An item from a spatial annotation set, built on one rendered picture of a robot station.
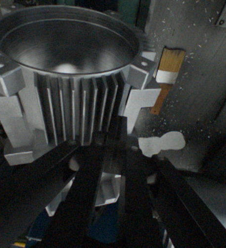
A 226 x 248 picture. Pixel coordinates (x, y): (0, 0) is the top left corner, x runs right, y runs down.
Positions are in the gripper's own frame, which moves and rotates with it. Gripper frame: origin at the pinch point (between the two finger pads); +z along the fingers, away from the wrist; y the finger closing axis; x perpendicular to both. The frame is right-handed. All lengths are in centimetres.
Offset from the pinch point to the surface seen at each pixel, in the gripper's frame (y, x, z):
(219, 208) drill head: 25.7, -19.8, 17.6
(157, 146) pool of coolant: 16, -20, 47
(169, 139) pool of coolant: 19, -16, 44
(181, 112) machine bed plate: 18.2, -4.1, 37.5
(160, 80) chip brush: 8.7, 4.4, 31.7
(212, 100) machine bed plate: 24.3, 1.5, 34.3
